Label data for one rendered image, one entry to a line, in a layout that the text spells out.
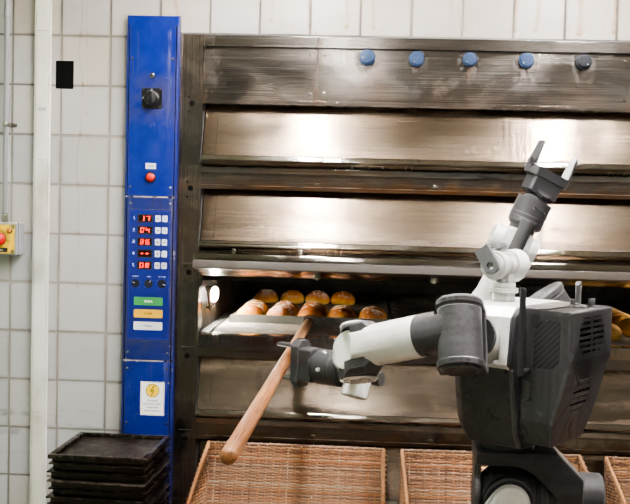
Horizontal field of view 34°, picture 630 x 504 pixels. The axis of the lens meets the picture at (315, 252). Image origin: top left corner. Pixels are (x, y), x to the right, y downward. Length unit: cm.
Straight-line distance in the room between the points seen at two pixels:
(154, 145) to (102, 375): 74
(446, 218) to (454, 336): 114
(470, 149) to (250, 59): 73
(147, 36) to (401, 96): 79
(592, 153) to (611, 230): 24
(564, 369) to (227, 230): 136
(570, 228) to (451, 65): 61
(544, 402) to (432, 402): 106
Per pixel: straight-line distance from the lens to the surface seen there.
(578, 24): 323
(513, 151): 315
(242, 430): 184
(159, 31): 321
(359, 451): 318
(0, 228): 326
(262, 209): 316
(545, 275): 303
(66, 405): 333
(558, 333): 213
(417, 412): 318
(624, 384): 329
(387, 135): 314
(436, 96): 317
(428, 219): 314
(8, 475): 344
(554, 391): 215
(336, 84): 317
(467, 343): 204
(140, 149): 318
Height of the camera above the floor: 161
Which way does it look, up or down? 3 degrees down
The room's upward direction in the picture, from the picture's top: 2 degrees clockwise
